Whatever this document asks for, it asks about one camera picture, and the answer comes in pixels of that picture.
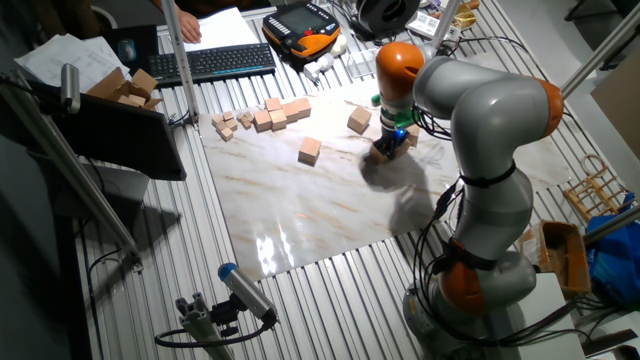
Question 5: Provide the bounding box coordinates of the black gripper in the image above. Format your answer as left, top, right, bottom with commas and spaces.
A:
377, 124, 412, 161

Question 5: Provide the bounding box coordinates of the printed paper stack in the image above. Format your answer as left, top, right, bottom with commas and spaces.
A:
13, 33, 131, 94

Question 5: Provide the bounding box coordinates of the bare person hand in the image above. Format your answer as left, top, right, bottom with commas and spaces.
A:
175, 7, 203, 45

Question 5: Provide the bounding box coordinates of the clear plastic box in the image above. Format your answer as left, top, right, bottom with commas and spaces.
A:
345, 48, 380, 80

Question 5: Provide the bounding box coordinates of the white marble pattern sheet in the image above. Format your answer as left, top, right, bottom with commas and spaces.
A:
198, 74, 574, 282

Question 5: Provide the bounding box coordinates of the white power strip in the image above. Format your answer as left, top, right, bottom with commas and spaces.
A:
404, 9, 446, 41

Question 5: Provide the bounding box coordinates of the black filament spool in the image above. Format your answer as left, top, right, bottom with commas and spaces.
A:
354, 0, 422, 36

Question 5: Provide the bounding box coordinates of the black orange teach pendant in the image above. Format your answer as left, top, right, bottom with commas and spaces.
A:
261, 2, 342, 64

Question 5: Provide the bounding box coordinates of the gold foil packet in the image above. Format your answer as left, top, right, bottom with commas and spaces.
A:
452, 2, 479, 31

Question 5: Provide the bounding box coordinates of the small wooden rack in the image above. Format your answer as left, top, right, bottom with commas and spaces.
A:
563, 153, 632, 224

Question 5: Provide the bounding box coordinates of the black computer keyboard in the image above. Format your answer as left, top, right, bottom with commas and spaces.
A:
147, 42, 277, 89

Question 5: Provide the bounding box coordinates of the orange cardboard box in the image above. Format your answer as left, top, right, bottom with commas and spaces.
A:
517, 219, 593, 299

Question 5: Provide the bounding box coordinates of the white paper sheet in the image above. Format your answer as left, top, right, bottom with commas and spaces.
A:
182, 6, 261, 53

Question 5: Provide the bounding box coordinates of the brown cardboard board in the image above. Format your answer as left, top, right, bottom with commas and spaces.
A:
589, 47, 640, 161

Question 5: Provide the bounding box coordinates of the blue bag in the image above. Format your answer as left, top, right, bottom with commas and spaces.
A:
584, 192, 640, 309

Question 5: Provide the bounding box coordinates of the black monitor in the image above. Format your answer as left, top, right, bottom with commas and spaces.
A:
29, 92, 188, 182

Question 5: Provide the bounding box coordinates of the black mouse pad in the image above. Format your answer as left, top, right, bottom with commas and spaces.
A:
102, 24, 160, 76

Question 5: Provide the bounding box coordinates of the open cardboard box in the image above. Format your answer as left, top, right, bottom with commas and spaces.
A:
85, 67, 164, 112

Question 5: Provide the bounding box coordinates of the dark computer mouse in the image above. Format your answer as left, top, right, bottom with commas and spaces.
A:
117, 38, 138, 62

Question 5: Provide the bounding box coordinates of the slanted aluminium pole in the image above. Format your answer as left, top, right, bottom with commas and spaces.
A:
0, 69, 146, 274

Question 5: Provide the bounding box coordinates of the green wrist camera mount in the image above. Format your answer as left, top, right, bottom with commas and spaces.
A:
370, 93, 420, 129

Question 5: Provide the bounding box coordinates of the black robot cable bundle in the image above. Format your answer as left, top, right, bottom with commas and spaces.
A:
410, 102, 601, 351

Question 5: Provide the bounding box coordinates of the aluminium frame post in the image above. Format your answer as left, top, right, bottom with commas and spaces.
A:
429, 0, 464, 51
159, 0, 200, 126

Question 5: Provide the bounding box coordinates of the silver camera blue cap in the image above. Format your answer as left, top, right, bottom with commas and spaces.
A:
217, 262, 279, 326

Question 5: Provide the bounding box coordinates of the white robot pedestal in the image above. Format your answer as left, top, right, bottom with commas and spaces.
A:
487, 272, 586, 360

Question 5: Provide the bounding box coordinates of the aluminium frame bar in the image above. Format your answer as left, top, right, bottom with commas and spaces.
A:
582, 204, 640, 246
559, 4, 640, 99

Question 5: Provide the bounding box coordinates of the aluminium profile camera mount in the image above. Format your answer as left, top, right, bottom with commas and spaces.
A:
174, 292, 236, 360

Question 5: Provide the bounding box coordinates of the black camera cable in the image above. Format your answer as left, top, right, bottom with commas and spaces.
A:
153, 319, 274, 349

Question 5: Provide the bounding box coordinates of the silver depth camera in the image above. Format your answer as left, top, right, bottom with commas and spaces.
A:
60, 63, 82, 115

